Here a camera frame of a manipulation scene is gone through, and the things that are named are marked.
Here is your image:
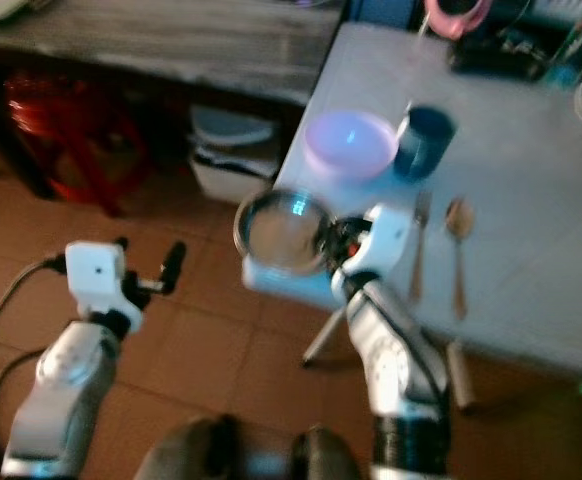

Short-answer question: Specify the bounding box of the round steel bowl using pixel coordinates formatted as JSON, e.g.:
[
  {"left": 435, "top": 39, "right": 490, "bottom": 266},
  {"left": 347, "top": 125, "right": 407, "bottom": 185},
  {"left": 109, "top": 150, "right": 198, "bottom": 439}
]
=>
[{"left": 233, "top": 187, "right": 337, "bottom": 278}]

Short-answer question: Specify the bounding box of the metal fork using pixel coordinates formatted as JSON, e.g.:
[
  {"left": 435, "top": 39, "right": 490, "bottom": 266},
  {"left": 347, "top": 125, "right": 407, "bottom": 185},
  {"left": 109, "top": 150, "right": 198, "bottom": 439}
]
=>
[{"left": 408, "top": 190, "right": 433, "bottom": 307}]

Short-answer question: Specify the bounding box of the pink plastic bowl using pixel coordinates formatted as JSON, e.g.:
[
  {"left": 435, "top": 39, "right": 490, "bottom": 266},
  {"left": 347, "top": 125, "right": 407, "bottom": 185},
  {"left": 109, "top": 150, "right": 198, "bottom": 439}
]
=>
[{"left": 303, "top": 109, "right": 400, "bottom": 184}]

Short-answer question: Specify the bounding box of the white plastic bin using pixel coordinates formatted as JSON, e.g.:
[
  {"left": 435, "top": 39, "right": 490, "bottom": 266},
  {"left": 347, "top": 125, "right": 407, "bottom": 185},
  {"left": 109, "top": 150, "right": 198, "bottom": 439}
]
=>
[{"left": 188, "top": 103, "right": 279, "bottom": 207}]

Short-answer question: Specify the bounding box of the dark blue cup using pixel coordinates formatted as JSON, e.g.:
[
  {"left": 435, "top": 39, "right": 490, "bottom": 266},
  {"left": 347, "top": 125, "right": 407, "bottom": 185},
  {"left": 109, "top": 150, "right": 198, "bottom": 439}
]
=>
[{"left": 393, "top": 104, "right": 458, "bottom": 182}]

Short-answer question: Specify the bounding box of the red plastic stool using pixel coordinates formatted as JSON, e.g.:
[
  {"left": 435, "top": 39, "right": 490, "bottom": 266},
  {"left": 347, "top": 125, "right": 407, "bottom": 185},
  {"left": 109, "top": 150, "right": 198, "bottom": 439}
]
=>
[{"left": 2, "top": 68, "right": 134, "bottom": 208}]

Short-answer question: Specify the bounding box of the robot left leg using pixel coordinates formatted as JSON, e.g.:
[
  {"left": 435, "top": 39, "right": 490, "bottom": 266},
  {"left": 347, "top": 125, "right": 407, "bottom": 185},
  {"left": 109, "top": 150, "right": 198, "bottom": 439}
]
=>
[{"left": 130, "top": 414, "right": 224, "bottom": 480}]

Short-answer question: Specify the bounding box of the robot leg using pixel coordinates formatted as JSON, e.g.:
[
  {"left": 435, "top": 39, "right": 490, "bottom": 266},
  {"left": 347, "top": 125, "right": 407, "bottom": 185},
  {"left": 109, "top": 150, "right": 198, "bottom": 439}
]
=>
[
  {"left": 289, "top": 424, "right": 364, "bottom": 480},
  {"left": 130, "top": 414, "right": 224, "bottom": 480}
]

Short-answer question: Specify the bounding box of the white folding table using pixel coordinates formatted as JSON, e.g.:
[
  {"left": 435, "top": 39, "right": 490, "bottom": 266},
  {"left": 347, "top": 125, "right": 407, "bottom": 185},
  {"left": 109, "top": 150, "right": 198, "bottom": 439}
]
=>
[{"left": 239, "top": 20, "right": 582, "bottom": 413}]

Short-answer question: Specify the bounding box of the grey wooden table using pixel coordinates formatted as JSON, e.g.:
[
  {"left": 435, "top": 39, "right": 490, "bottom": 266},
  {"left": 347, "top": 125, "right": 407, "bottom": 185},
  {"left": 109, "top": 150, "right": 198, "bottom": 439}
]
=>
[{"left": 0, "top": 0, "right": 344, "bottom": 109}]

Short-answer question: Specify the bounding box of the robot right leg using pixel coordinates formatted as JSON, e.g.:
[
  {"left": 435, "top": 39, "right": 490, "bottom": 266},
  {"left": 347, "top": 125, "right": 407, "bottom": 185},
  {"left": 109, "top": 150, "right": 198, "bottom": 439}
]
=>
[{"left": 289, "top": 424, "right": 364, "bottom": 480}]

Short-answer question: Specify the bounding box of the black flat object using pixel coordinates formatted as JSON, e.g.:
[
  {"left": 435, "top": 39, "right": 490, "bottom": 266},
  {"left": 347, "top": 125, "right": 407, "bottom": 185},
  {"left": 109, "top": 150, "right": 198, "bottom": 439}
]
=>
[{"left": 448, "top": 28, "right": 564, "bottom": 83}]

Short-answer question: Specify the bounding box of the pink round container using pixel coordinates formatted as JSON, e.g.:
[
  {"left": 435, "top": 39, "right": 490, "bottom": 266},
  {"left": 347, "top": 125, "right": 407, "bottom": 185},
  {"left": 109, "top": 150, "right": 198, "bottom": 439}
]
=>
[{"left": 422, "top": 0, "right": 494, "bottom": 42}]

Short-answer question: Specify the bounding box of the teal object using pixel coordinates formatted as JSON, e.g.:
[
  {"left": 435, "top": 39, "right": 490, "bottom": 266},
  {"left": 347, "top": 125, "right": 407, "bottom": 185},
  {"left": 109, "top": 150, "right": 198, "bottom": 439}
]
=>
[{"left": 545, "top": 38, "right": 582, "bottom": 89}]

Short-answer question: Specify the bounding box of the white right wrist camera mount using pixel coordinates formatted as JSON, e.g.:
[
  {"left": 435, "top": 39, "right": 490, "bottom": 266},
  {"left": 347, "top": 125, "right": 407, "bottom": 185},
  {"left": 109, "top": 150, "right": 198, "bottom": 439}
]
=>
[{"left": 351, "top": 203, "right": 414, "bottom": 279}]

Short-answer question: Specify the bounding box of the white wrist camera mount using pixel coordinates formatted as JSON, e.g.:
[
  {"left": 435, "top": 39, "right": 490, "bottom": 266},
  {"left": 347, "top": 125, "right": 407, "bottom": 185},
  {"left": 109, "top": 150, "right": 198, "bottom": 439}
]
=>
[
  {"left": 65, "top": 240, "right": 129, "bottom": 307},
  {"left": 351, "top": 203, "right": 414, "bottom": 279}
]

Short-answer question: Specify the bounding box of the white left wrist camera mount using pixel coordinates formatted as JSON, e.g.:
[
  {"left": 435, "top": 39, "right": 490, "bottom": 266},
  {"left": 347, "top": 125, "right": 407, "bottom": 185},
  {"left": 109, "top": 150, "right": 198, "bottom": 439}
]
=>
[{"left": 65, "top": 240, "right": 129, "bottom": 307}]

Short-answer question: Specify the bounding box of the long black arm cable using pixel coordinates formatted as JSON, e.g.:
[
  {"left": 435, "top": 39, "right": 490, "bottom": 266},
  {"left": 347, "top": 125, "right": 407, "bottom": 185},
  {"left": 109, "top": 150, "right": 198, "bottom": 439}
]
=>
[{"left": 0, "top": 253, "right": 69, "bottom": 473}]

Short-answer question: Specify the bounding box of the short black arm cable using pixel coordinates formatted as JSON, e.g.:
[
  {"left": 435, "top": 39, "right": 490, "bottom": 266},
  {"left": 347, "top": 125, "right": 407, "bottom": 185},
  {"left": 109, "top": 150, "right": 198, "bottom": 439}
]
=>
[{"left": 0, "top": 345, "right": 48, "bottom": 467}]

